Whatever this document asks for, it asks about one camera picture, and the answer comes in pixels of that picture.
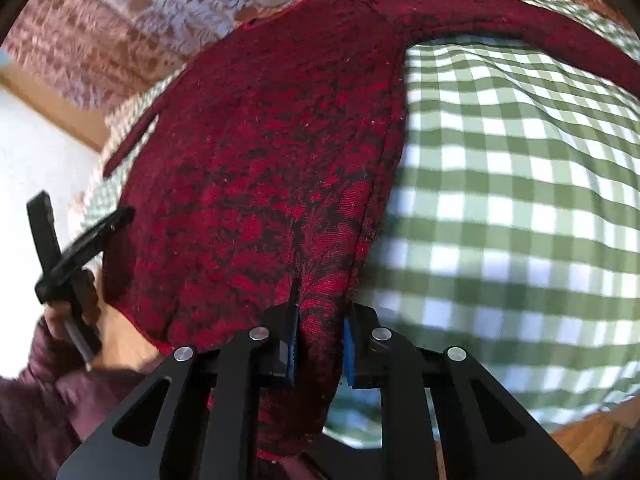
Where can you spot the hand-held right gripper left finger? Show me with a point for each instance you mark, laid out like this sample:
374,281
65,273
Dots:
289,347

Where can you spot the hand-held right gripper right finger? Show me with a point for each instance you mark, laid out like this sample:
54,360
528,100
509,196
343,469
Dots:
350,355

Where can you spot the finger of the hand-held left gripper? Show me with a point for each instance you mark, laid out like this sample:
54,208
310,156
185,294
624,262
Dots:
100,230
44,225

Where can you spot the red black patterned garment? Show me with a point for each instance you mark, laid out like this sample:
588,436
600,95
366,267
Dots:
270,160

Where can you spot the person's left forearm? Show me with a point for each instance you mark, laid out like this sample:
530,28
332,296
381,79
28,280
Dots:
45,405

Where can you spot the person's left hand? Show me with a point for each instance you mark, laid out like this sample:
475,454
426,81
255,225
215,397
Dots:
120,340

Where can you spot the green checked bed sheet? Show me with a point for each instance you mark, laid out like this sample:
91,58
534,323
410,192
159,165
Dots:
500,235

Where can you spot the brown floral curtain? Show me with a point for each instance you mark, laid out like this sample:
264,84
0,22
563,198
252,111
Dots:
125,25

